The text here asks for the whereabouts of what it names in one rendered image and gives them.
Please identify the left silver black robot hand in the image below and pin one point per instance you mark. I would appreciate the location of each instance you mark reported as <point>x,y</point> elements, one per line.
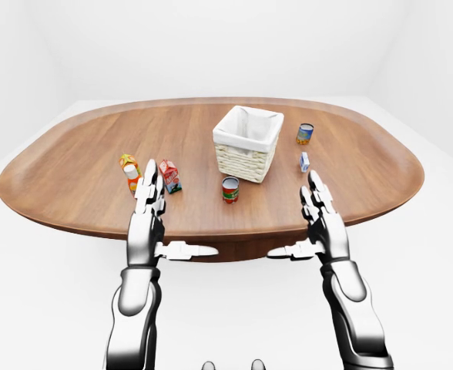
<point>141,239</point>

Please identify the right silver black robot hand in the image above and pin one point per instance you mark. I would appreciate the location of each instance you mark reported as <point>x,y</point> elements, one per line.
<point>328,235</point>

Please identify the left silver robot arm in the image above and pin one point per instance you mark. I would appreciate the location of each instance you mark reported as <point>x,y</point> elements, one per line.
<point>132,320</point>

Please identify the red milk carton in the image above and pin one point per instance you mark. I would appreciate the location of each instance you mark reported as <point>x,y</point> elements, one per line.
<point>170,177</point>

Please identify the white wicker basket with liner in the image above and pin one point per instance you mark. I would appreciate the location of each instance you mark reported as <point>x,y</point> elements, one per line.
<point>248,143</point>

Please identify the orange juice carton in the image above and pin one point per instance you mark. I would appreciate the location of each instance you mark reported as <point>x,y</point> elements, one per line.
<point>131,171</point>

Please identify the small blue white carton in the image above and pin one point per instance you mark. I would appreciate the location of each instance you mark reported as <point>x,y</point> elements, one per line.
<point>304,162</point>

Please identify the red tomato tin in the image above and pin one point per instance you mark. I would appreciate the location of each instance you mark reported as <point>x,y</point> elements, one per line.
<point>230,189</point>

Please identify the blue yellow tin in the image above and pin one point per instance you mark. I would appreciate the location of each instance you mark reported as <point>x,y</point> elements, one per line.
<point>304,134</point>

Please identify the small dark rounded shape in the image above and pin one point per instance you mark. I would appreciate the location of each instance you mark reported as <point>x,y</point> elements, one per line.
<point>257,365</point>
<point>208,365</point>

